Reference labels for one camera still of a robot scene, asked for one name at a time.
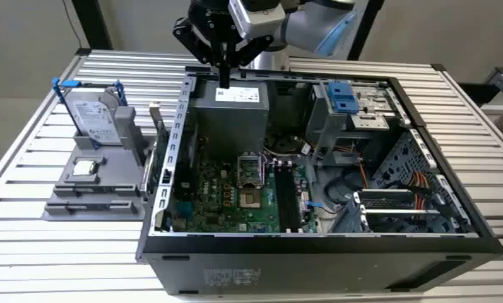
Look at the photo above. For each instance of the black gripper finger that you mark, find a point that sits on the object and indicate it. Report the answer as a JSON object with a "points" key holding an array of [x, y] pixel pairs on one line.
{"points": [[253, 50], [193, 41]]}

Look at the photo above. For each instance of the black RAM slot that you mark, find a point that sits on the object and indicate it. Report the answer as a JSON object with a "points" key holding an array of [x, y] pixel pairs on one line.
{"points": [[286, 195], [291, 195], [297, 195], [281, 195]]}

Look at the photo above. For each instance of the black upright post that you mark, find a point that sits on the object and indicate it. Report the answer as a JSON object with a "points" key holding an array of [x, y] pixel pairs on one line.
{"points": [[92, 25], [371, 19]]}

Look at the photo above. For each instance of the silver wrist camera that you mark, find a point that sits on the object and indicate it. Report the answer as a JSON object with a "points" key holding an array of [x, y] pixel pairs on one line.
{"points": [[258, 17]]}

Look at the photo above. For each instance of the grey metal drive cage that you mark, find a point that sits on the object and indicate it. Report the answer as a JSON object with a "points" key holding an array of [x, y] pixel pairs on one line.
{"points": [[331, 135]]}

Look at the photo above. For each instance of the black PC case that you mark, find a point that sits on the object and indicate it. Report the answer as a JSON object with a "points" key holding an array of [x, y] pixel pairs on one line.
{"points": [[277, 268]]}

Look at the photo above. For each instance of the black round speaker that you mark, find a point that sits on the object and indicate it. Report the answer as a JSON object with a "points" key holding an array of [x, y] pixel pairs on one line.
{"points": [[282, 143]]}

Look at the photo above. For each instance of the metal disk bay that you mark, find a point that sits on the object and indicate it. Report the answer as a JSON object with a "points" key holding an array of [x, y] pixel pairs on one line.
{"points": [[386, 197]]}

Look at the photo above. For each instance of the CPU socket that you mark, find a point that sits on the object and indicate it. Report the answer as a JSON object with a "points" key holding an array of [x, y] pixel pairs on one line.
{"points": [[251, 199]]}

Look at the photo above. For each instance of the hard disk in blue carrier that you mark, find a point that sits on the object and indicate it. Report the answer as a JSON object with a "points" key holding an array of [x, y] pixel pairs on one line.
{"points": [[91, 120]]}

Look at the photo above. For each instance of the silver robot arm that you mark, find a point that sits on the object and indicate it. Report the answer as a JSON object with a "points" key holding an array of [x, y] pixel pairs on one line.
{"points": [[310, 31]]}

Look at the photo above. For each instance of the grey parts rack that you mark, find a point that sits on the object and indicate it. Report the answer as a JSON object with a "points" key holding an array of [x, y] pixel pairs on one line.
{"points": [[116, 170]]}

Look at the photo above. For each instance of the silver CPU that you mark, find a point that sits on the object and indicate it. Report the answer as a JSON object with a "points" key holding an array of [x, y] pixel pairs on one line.
{"points": [[83, 168]]}

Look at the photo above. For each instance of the blue plastic drive latch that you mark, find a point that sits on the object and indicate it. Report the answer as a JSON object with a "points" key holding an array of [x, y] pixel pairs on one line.
{"points": [[339, 94]]}

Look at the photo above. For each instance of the green motherboard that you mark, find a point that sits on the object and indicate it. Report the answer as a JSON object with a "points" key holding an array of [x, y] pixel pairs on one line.
{"points": [[218, 202]]}

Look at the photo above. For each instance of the green graphics card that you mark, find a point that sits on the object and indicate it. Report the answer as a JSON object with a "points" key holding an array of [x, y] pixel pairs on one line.
{"points": [[162, 139]]}

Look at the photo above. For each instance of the grey power supply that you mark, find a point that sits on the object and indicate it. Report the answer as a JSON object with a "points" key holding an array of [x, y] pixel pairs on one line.
{"points": [[230, 126]]}

